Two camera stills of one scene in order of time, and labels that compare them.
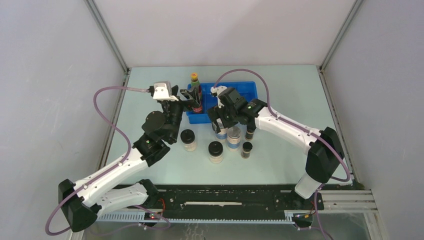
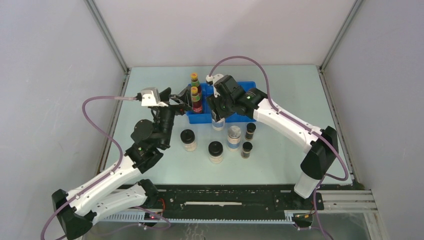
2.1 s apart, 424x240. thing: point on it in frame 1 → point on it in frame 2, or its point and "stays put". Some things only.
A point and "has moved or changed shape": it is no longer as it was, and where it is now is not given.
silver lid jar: (223, 134) has moved or changed shape
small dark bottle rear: (249, 134) stays put
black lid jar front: (215, 149) stays put
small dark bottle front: (246, 148) stays put
